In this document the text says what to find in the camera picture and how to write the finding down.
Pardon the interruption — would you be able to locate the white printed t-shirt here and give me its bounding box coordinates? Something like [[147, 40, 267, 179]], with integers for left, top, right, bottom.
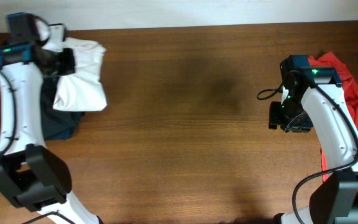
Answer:
[[43, 37, 107, 112]]

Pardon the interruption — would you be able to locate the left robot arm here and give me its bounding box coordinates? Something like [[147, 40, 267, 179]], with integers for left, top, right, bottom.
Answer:
[[0, 12, 101, 223]]

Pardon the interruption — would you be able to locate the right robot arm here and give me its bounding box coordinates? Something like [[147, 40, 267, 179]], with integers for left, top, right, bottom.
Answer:
[[268, 55, 358, 224]]

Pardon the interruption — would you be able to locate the black folded clothes pile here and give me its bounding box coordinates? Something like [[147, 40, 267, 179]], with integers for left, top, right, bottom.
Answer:
[[0, 74, 85, 141]]

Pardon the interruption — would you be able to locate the red t-shirt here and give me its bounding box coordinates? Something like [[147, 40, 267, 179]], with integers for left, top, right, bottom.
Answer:
[[306, 51, 358, 184]]

